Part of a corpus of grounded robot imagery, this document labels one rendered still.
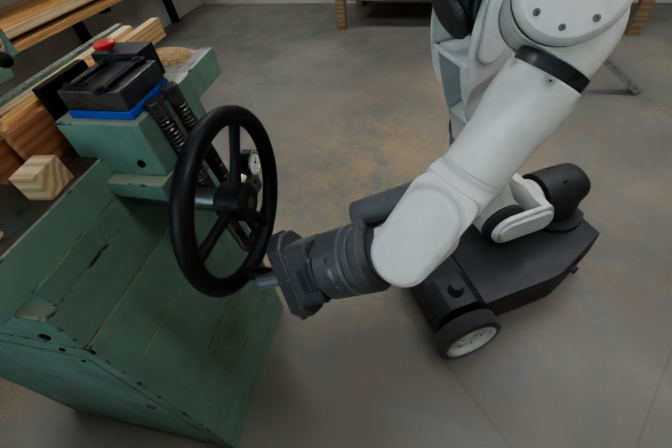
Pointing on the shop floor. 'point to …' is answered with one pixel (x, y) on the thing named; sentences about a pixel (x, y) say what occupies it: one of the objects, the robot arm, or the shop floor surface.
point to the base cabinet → (163, 349)
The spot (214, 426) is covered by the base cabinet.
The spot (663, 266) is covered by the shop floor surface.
